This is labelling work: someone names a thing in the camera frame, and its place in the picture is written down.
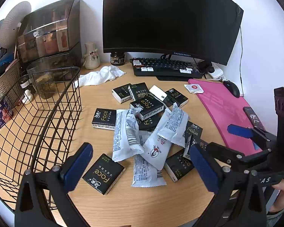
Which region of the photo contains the white round fan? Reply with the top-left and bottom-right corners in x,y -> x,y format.
0,1 -> 32,48

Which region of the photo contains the small labelled bottle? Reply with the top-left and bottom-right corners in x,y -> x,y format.
20,76 -> 30,90

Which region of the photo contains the beige plastic basket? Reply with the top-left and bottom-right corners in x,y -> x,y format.
0,61 -> 23,100

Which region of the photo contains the white power strip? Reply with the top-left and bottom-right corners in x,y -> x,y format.
205,63 -> 224,80

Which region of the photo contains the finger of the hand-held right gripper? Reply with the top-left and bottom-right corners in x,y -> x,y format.
227,124 -> 278,147
206,141 -> 274,171

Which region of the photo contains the black computer mouse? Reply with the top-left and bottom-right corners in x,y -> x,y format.
223,80 -> 240,98

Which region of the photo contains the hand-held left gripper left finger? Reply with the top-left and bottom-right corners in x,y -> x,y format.
14,142 -> 94,227

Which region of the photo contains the dark mechanical keyboard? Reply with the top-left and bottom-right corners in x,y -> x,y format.
130,57 -> 204,79

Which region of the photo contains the white sachet with red circle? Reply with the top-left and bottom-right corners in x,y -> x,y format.
184,83 -> 204,94

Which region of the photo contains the pile of black tissue packs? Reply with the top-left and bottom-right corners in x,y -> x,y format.
82,82 -> 210,195

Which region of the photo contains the black power adapter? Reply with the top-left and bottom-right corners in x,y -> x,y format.
198,60 -> 215,74

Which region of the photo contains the black curved monitor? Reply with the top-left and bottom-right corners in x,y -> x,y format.
103,0 -> 244,81

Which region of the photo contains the smoked acrylic cosmetic organizer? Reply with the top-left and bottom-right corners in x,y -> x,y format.
16,0 -> 83,76

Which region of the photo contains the clear glass jar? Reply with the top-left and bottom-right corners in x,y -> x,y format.
27,58 -> 74,100

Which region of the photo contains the cream ceramic vase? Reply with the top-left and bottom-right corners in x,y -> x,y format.
83,43 -> 101,70

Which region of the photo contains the white crumpled cloth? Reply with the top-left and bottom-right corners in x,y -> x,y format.
73,65 -> 126,88

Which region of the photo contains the white snack packet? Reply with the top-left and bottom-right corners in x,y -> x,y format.
132,154 -> 167,187
140,132 -> 176,171
154,103 -> 190,145
112,107 -> 145,162

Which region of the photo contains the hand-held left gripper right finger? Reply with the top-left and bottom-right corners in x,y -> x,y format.
189,143 -> 268,227

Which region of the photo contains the black jar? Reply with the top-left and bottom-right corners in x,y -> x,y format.
110,52 -> 126,66

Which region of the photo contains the wooden desktop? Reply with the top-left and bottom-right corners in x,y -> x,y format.
0,63 -> 272,227

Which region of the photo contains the thin black cable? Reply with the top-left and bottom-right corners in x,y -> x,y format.
237,5 -> 243,97

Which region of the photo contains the blue label can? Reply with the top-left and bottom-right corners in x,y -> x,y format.
0,95 -> 14,129

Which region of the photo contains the small white box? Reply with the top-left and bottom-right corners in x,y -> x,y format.
149,85 -> 168,101

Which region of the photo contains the black wire basket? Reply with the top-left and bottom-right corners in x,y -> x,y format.
0,67 -> 83,212

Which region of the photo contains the pink mouse mat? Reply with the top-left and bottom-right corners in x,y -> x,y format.
188,79 -> 265,156

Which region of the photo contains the small white bottle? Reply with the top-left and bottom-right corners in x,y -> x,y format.
22,89 -> 33,105

